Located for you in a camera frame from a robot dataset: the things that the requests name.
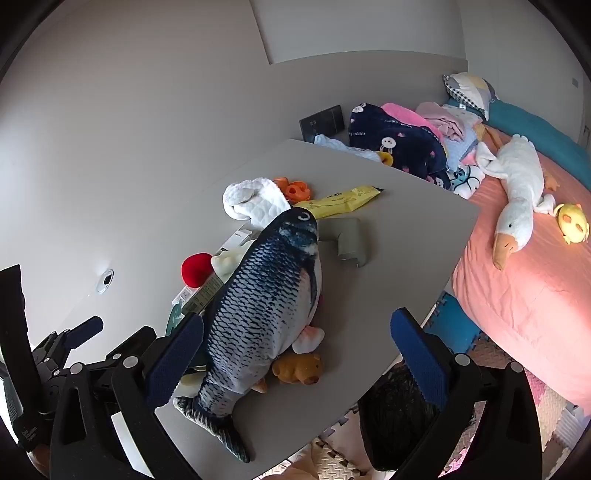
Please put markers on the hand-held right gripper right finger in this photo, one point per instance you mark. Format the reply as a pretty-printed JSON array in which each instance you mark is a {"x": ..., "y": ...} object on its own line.
[{"x": 418, "y": 357}]

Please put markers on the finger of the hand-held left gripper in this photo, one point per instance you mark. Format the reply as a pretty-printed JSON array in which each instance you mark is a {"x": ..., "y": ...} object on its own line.
[{"x": 81, "y": 330}]

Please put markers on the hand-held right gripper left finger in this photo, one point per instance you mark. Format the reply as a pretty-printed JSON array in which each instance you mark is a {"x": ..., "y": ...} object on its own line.
[{"x": 175, "y": 360}]

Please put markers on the long white printed box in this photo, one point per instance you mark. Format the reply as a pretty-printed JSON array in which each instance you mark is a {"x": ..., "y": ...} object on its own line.
[{"x": 240, "y": 237}]

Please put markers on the black mesh bin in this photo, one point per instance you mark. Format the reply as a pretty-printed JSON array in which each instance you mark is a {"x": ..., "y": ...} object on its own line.
[{"x": 397, "y": 415}]

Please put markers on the red plush ball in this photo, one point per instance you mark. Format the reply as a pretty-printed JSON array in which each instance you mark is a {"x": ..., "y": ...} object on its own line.
[{"x": 196, "y": 269}]

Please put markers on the blue fish plush toy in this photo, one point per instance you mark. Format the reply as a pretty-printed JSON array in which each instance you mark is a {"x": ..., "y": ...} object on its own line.
[{"x": 263, "y": 300}]

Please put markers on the brown bear toy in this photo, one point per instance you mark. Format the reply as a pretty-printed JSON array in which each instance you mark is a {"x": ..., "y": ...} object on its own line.
[{"x": 298, "y": 368}]

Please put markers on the grey foam corner guard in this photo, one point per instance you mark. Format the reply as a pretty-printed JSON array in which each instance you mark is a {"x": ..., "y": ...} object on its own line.
[{"x": 351, "y": 240}]

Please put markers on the white quilted towel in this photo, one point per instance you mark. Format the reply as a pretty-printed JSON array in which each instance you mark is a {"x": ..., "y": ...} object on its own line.
[{"x": 254, "y": 203}]

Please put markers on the yellow plastic packet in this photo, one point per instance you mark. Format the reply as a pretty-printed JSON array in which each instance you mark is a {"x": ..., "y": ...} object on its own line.
[{"x": 337, "y": 201}]

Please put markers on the white cartoon printed cloth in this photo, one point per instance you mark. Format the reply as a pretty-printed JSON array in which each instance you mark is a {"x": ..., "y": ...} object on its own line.
[{"x": 464, "y": 180}]

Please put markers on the white goose plush toy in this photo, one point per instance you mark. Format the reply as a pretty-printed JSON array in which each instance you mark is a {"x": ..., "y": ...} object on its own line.
[{"x": 519, "y": 184}]

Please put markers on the yellow chick plush toy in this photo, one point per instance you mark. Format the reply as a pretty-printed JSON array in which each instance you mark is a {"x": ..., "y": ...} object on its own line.
[{"x": 572, "y": 221}]

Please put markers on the orange plastic toy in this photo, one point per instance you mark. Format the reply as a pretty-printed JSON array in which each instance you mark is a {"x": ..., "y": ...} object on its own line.
[{"x": 292, "y": 189}]

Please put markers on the navy printed blanket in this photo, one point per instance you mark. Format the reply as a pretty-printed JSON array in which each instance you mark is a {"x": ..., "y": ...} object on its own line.
[{"x": 397, "y": 143}]

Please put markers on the light blue cloth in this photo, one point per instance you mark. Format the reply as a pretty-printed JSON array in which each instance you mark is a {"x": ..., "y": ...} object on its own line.
[{"x": 344, "y": 146}]

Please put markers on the pile of pastel clothes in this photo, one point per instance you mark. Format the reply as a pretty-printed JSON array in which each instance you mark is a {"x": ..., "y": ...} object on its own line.
[{"x": 450, "y": 124}]

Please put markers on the pink cloth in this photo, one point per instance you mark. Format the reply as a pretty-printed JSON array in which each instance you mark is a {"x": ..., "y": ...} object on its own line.
[{"x": 404, "y": 113}]

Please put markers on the checked patchwork pillow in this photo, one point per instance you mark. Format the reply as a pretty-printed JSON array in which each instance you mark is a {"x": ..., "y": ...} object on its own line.
[{"x": 471, "y": 92}]

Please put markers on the black wall socket panel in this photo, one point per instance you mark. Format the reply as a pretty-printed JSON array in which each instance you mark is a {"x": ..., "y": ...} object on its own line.
[{"x": 322, "y": 122}]

